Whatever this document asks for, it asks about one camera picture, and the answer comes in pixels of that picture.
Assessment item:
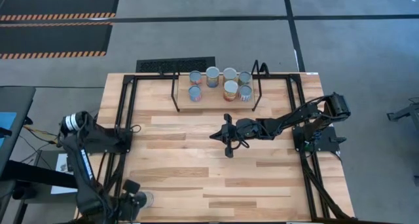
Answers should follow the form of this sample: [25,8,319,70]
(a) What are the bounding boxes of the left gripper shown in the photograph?
[118,179,147,223]

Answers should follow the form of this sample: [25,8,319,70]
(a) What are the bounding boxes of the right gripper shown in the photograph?
[209,113,263,159]

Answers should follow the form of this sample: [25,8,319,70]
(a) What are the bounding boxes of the large white lid can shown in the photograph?
[143,191,155,209]

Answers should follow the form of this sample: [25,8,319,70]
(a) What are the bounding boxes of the pink teal striped can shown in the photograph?
[188,84,202,103]

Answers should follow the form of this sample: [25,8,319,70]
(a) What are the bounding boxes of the grey lid patterned can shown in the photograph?
[238,84,253,103]

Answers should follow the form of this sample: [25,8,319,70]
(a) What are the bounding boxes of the orange label tall can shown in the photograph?
[223,79,239,102]

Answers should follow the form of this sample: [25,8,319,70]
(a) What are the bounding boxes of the green polka dot can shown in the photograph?
[238,71,253,86]

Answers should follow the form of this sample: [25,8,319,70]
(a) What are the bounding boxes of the wooden shelf black legs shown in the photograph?
[170,60,269,113]

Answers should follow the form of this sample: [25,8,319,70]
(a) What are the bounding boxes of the white paper sheet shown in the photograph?
[50,151,79,195]

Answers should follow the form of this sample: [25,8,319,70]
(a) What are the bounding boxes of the black floor vent grate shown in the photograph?
[136,56,216,73]

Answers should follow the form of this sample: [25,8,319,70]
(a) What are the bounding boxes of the black metal beam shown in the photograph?
[0,160,78,189]

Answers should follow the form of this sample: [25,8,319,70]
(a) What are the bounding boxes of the black floor tape line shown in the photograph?
[282,0,306,73]
[111,14,419,22]

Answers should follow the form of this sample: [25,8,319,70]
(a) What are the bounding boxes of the blue panel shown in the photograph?
[0,111,18,149]

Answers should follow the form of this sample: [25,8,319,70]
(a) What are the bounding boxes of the black side desk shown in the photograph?
[0,85,37,177]

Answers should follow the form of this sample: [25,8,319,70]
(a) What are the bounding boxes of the black stand leg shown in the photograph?
[387,98,419,126]

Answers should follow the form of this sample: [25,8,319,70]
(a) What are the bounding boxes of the black hazard-striped floor mat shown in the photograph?
[0,0,121,22]
[0,22,114,60]

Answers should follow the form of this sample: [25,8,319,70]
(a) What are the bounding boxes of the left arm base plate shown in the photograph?
[94,127,134,154]

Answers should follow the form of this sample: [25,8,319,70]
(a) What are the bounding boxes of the black aluminium table frame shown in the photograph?
[74,73,357,224]

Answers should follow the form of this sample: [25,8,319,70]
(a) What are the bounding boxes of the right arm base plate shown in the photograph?
[292,125,347,153]

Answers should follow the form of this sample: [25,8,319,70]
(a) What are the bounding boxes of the yellow cable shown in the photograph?
[22,124,62,143]

